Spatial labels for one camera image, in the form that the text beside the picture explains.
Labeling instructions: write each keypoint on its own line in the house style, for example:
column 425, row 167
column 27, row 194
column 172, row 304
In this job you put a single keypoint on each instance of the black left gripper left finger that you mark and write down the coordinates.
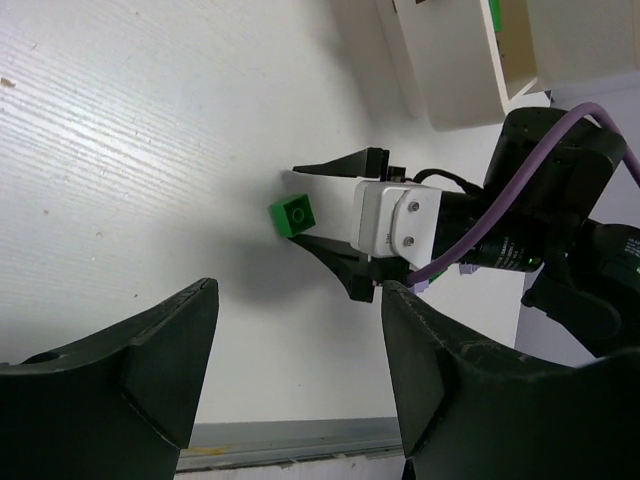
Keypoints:
column 118, row 404

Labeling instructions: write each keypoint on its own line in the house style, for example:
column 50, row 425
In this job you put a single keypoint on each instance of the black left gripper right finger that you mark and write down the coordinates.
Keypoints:
column 469, row 407

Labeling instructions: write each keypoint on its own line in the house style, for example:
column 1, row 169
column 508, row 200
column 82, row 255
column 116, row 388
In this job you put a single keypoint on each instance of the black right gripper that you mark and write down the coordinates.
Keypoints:
column 514, row 242

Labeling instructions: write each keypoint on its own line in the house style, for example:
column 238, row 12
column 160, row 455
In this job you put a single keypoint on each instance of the dark green lego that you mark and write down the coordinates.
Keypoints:
column 292, row 215

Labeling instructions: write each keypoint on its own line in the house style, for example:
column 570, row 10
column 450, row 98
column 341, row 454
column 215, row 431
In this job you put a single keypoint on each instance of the white drawer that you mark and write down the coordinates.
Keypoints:
column 461, row 64

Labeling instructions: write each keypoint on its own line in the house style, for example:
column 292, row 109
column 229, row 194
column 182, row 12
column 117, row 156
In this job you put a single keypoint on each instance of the lilac square lego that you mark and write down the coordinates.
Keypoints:
column 467, row 269

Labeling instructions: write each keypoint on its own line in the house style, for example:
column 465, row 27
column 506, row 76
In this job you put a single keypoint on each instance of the white drawer cabinet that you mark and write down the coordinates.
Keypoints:
column 553, row 44

